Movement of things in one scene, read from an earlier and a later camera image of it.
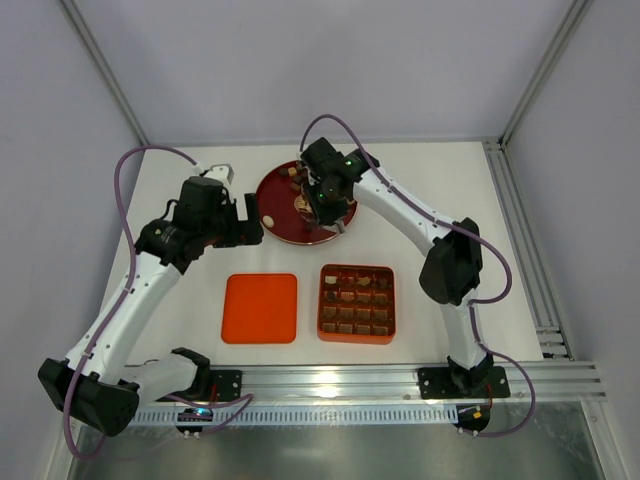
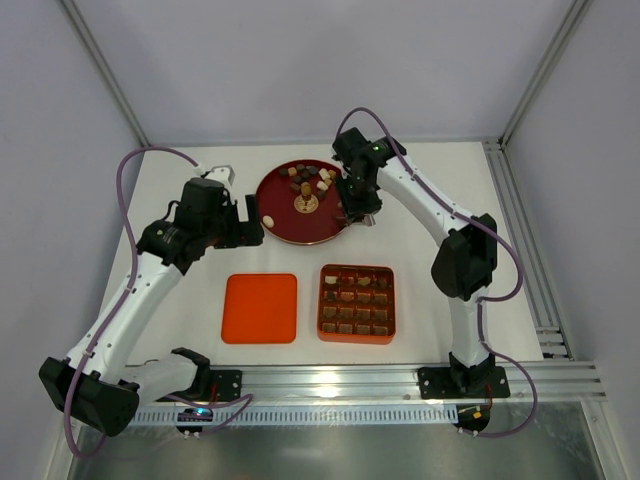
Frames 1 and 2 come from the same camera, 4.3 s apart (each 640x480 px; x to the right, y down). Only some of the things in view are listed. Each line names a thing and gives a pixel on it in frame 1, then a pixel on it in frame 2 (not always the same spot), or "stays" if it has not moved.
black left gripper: x=242 y=226 stays
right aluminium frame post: x=557 y=45 stays
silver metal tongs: x=339 y=227 -> x=369 y=219
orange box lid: x=259 y=308 stays
